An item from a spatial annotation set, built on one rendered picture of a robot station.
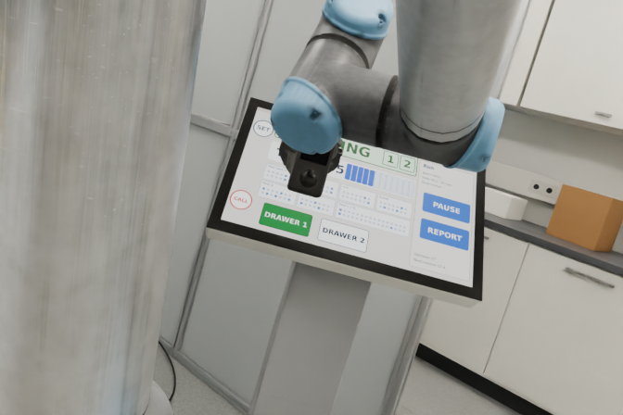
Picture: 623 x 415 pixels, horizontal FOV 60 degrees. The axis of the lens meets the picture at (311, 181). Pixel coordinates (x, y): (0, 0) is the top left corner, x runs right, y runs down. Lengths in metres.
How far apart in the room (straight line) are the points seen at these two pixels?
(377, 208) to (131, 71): 0.86
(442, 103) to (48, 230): 0.28
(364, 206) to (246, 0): 1.50
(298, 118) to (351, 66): 0.08
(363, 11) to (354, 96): 0.10
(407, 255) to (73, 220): 0.84
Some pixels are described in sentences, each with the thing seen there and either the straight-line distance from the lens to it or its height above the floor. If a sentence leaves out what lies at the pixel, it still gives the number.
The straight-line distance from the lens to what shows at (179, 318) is 2.49.
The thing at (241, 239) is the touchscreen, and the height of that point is 0.95.
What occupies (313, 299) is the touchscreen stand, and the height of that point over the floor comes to 0.84.
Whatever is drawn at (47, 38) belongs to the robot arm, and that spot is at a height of 1.21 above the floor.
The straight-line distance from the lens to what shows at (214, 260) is 2.33.
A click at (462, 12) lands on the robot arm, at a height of 1.28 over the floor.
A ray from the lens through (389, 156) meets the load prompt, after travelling 1.12.
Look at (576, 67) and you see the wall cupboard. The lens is 3.38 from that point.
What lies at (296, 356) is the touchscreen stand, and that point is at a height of 0.72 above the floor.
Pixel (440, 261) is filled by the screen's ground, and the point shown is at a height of 1.00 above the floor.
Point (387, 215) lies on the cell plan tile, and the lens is 1.05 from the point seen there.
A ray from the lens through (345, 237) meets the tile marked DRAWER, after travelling 1.00.
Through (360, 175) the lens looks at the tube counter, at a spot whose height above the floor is 1.11.
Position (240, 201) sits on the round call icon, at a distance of 1.00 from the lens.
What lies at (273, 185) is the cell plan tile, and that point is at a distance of 1.02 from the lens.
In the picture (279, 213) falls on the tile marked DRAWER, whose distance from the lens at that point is 0.99.
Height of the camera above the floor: 1.21
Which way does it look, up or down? 8 degrees down
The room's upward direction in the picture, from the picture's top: 16 degrees clockwise
